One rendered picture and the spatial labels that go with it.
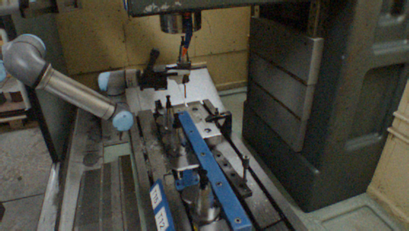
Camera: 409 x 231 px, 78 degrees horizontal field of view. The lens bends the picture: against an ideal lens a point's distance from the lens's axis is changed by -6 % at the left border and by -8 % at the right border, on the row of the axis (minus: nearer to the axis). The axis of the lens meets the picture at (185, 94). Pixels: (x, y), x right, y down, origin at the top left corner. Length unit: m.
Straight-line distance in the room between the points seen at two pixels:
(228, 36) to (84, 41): 1.13
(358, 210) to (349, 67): 0.79
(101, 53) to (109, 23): 0.24
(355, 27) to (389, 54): 0.22
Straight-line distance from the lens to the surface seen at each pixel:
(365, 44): 1.05
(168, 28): 0.98
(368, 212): 1.60
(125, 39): 2.06
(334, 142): 1.19
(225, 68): 2.34
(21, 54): 0.95
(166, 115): 0.80
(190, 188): 0.64
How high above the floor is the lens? 1.68
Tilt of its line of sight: 27 degrees down
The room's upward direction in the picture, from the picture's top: 3 degrees counter-clockwise
